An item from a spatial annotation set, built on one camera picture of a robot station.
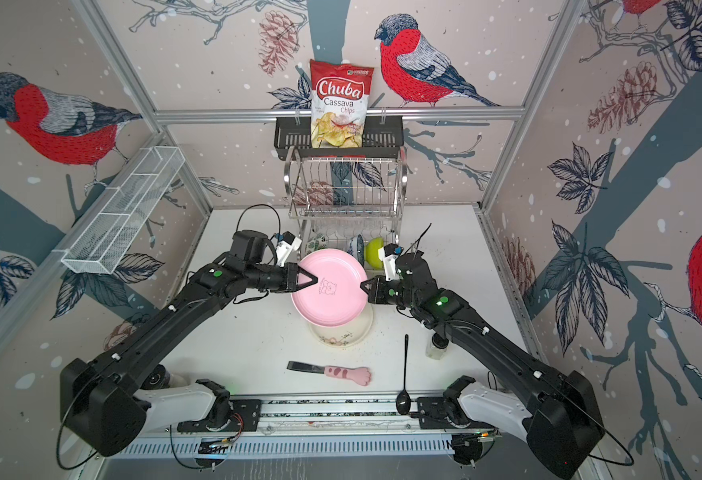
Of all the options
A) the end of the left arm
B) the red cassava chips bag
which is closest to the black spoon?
the end of the left arm

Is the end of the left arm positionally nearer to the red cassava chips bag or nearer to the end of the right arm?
the end of the right arm

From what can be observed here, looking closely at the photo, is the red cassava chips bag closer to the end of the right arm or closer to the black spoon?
the end of the right arm

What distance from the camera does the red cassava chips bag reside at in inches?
32.8

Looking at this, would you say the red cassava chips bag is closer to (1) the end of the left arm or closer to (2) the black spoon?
(1) the end of the left arm
